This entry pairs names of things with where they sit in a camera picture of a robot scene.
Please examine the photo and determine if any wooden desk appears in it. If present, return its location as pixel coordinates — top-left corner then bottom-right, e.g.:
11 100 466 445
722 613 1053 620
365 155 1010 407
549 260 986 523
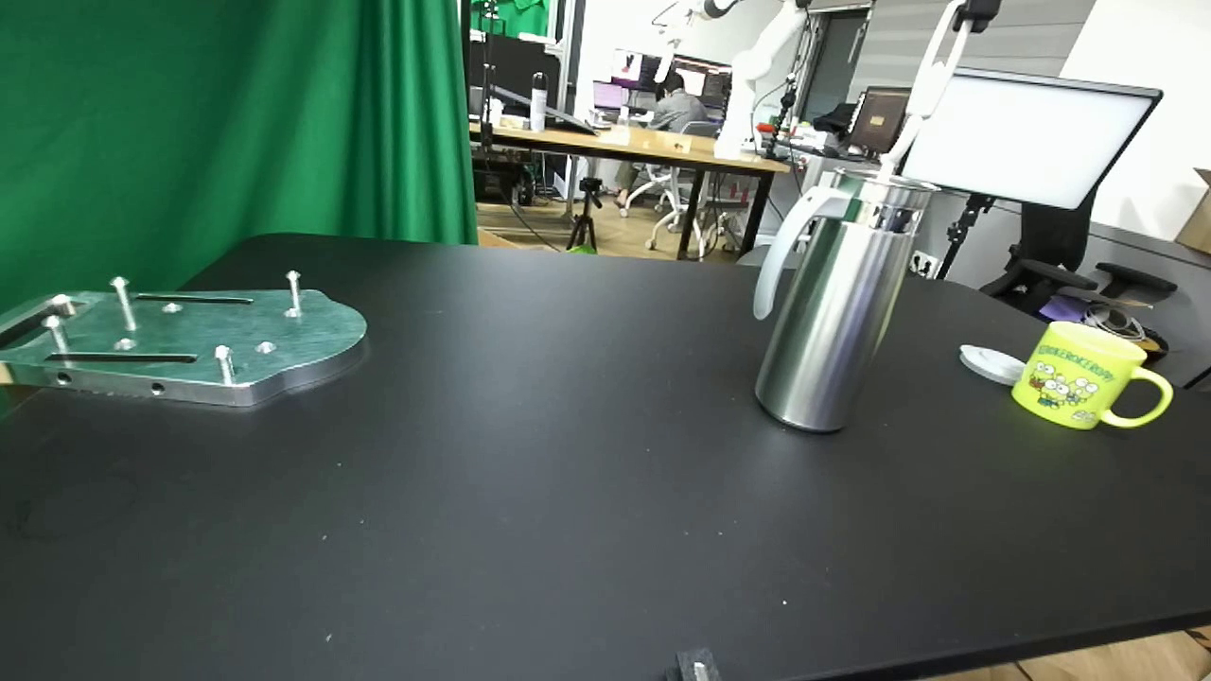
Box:
468 116 791 260

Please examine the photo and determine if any black desk equipment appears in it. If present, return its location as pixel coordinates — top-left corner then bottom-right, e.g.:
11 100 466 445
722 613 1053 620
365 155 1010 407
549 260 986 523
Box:
466 33 564 124

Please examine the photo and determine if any stainless steel flask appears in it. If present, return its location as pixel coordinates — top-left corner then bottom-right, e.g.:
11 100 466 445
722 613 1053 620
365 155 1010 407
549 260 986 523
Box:
751 171 940 436

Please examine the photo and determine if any small white oval object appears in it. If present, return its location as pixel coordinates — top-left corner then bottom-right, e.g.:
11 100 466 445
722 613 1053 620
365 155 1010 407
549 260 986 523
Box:
957 342 1029 388

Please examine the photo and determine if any brown cardboard box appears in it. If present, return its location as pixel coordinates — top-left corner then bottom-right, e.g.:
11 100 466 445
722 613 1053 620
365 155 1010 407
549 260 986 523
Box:
1177 168 1211 260

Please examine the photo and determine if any small black tripod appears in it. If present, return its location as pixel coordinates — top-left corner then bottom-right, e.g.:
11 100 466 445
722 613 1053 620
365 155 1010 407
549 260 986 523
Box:
564 175 606 252

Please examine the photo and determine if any dark laptop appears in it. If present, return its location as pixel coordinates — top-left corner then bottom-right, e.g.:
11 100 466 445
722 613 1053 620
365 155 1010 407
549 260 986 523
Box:
843 82 916 158

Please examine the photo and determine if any seated person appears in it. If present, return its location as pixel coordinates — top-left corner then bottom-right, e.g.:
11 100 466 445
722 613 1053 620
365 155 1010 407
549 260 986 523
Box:
646 67 722 137

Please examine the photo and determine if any hanging green cloth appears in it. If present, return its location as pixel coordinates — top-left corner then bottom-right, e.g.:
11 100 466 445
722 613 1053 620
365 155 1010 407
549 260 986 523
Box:
484 0 561 42

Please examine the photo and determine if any green metal mounting plate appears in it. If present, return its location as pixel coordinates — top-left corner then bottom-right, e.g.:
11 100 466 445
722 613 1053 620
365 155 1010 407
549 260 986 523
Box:
0 270 370 414

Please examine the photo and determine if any green curtain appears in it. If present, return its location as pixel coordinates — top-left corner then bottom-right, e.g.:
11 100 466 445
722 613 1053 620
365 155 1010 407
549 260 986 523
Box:
0 0 481 316

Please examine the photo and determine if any white screen monitor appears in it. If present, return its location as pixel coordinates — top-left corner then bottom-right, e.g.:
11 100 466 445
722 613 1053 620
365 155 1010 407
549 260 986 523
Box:
900 67 1166 216

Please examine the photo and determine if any yellow mug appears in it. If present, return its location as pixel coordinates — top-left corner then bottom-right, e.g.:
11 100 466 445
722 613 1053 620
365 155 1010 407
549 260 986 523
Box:
1010 316 1177 436

